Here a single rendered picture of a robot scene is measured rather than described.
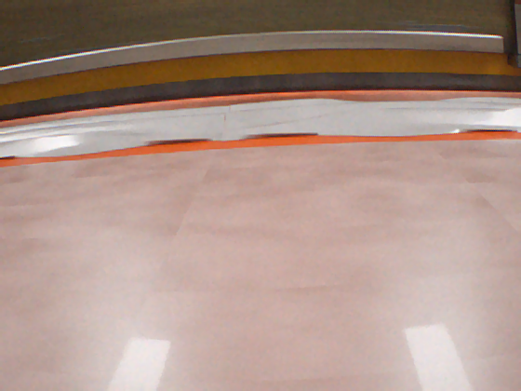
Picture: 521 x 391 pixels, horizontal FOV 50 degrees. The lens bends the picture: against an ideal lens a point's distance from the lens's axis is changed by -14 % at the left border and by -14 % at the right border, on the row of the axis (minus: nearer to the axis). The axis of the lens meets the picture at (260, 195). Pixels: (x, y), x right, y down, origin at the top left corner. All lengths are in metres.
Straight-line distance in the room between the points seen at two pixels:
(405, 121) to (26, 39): 0.22
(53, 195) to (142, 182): 0.03
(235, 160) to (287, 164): 0.02
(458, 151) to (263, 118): 0.09
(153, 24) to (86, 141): 0.10
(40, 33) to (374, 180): 0.23
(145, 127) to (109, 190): 0.08
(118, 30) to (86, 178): 0.15
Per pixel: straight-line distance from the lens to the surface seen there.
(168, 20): 0.33
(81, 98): 0.36
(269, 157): 0.20
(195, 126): 0.25
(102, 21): 0.34
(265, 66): 0.34
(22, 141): 0.27
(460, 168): 0.19
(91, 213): 0.16
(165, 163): 0.21
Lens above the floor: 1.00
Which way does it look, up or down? 16 degrees down
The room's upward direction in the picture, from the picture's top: 4 degrees counter-clockwise
